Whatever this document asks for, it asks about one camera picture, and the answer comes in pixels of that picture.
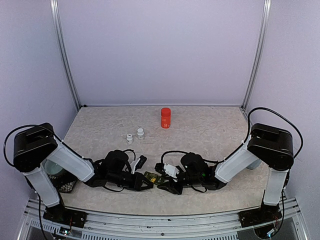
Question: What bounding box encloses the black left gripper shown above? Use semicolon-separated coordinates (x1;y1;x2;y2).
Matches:
107;170;154;191

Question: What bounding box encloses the green pill organizer box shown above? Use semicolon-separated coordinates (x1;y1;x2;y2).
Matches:
149;172;165;186

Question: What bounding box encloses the small white pill bottle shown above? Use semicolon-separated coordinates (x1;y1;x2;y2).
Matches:
137;128;145;140

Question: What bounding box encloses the red cylindrical can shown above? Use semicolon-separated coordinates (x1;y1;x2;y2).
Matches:
160;107;171;129

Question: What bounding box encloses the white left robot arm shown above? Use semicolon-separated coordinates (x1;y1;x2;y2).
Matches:
13;122;154;223

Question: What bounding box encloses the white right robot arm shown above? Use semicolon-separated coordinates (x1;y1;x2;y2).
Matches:
155;123;294;222

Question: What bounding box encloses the black square tray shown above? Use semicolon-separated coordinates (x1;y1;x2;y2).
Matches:
46;169;78;194

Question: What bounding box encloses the light blue mug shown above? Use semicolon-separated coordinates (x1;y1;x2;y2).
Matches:
247;159;262;170

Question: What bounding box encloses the green ceramic bowl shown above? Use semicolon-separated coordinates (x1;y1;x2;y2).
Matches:
43;160;65;177

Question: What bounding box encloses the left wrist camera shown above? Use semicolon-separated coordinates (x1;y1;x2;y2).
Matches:
130;155;147;174

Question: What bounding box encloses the front aluminium rail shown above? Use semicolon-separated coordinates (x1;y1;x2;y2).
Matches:
24;200;307;240

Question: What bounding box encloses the right aluminium frame post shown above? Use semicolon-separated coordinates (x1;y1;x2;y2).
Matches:
241;0;272;112

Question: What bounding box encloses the aluminium frame post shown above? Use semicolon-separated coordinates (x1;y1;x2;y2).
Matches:
50;0;82;111
241;0;272;112

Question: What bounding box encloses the left aluminium frame post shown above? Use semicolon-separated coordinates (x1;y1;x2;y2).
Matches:
50;0;82;111

